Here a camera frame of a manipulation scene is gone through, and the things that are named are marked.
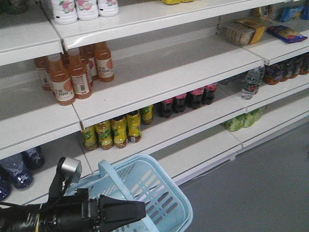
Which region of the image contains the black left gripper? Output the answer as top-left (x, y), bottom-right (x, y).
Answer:
top-left (40, 188), bottom-right (146, 232)

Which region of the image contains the light blue plastic basket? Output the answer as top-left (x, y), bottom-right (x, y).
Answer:
top-left (66, 154), bottom-right (193, 232)

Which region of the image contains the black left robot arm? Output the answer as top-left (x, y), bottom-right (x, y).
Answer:
top-left (0, 188), bottom-right (146, 232)

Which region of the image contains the coke bottle red label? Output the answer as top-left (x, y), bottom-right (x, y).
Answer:
top-left (188, 87), bottom-right (204, 109)
top-left (159, 98), bottom-right (174, 118)
top-left (173, 93), bottom-right (187, 113)
top-left (202, 83), bottom-right (217, 105)

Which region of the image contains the yellow lemon tea bottle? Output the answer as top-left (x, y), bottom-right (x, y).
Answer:
top-left (126, 110), bottom-right (141, 143)
top-left (111, 115), bottom-right (127, 148)
top-left (95, 120), bottom-right (113, 150)
top-left (140, 105), bottom-right (154, 125)
top-left (82, 130), bottom-right (98, 151)

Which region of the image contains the blue sports drink bottle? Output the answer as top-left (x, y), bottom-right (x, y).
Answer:
top-left (21, 146), bottom-right (44, 170)
top-left (2, 153), bottom-right (33, 189)
top-left (0, 166), bottom-right (12, 201)

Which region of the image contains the orange C100 juice bottle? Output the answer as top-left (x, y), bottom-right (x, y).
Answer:
top-left (67, 48), bottom-right (92, 100)
top-left (47, 53), bottom-right (75, 106)
top-left (95, 42), bottom-right (114, 82)

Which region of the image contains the white metal shelf unit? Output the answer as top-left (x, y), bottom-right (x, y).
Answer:
top-left (0, 0), bottom-right (309, 204)

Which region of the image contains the green drink can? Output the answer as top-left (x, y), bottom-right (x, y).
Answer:
top-left (242, 107), bottom-right (264, 128)
top-left (223, 115), bottom-right (244, 131)

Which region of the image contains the clear water bottle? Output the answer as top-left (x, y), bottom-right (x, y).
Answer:
top-left (241, 66), bottom-right (265, 100)

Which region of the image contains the white peach drink bottle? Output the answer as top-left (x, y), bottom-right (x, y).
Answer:
top-left (51, 0), bottom-right (77, 25)
top-left (75, 0), bottom-right (98, 21)
top-left (98, 0), bottom-right (119, 17)

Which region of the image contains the clear box of biscuits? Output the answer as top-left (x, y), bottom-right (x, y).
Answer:
top-left (218, 17), bottom-right (270, 46)

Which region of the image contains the blue snack bag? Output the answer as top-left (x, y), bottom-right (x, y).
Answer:
top-left (267, 25), bottom-right (308, 43)

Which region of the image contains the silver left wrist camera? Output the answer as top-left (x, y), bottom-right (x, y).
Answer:
top-left (61, 157), bottom-right (82, 183)

